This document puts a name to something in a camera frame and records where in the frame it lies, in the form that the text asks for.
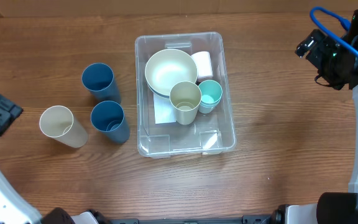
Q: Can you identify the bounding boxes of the right blue cable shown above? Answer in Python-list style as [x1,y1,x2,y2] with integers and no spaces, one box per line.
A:
[309,6,358,84]

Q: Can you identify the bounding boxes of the clear plastic storage bin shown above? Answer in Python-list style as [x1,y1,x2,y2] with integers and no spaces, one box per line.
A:
[135,32,236,159]

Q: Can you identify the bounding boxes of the light blue small cup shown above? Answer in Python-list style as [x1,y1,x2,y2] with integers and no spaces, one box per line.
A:
[200,101,220,108]

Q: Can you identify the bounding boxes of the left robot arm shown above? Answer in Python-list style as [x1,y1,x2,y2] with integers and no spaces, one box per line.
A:
[0,94,110,224]

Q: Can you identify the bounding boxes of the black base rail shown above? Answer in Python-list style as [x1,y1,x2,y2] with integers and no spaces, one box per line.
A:
[110,215,270,224]

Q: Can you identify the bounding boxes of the beige tall cup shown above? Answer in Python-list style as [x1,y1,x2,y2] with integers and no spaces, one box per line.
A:
[170,81,201,125]
[39,105,88,148]

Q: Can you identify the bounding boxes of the dark blue tall cup rear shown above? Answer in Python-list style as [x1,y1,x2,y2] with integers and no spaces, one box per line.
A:
[81,63,121,104]

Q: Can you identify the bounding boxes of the white label in bin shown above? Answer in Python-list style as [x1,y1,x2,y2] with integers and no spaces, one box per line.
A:
[154,94,176,124]

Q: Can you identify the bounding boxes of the cream bowl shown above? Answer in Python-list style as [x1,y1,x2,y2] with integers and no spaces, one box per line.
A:
[147,83,172,100]
[145,49,198,87]

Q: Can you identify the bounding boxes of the pink small cup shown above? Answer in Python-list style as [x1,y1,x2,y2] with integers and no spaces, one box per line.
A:
[191,51,213,82]

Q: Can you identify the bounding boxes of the dark blue tall cup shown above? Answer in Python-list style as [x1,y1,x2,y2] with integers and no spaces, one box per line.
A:
[81,63,121,104]
[91,101,131,144]

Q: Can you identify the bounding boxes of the dark blue tall cup front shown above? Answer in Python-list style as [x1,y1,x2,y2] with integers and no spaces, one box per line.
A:
[91,101,131,144]

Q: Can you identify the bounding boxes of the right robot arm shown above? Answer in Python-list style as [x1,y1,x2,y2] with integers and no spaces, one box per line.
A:
[264,6,358,223]

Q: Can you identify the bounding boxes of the beige tall cup front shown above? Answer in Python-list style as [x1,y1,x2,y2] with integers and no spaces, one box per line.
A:
[39,105,88,148]

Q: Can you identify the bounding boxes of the grey small cup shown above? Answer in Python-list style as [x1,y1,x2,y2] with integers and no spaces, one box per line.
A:
[198,106,215,114]

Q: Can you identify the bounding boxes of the dark blue bowl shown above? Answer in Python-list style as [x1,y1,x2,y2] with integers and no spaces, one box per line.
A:
[147,82,172,98]

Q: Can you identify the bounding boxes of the mint green small cup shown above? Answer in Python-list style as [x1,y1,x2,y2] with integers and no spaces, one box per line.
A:
[198,80,223,104]

